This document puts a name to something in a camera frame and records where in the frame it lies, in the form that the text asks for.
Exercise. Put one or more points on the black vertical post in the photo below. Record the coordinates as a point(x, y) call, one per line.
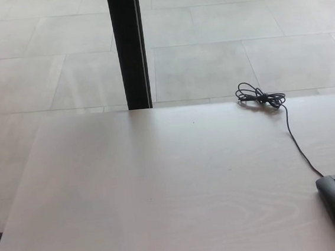
point(128, 46)

